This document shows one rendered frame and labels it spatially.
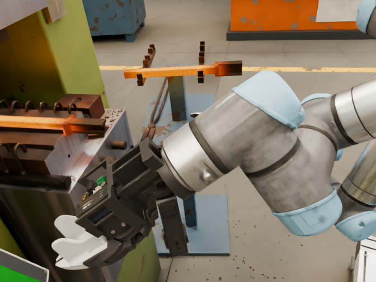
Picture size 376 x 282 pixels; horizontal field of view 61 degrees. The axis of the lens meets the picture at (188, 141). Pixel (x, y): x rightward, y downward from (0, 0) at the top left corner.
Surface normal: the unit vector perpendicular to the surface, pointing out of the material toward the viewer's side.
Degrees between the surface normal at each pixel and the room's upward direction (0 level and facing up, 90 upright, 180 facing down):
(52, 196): 90
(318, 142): 22
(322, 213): 64
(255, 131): 69
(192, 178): 81
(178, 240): 88
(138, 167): 90
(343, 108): 57
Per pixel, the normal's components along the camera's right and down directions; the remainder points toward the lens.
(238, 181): -0.08, -0.80
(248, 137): -0.01, 0.33
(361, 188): -0.63, 0.17
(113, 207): 0.24, 0.56
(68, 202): -0.19, 0.59
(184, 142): -0.40, -0.31
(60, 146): 0.98, 0.05
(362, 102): -0.77, -0.15
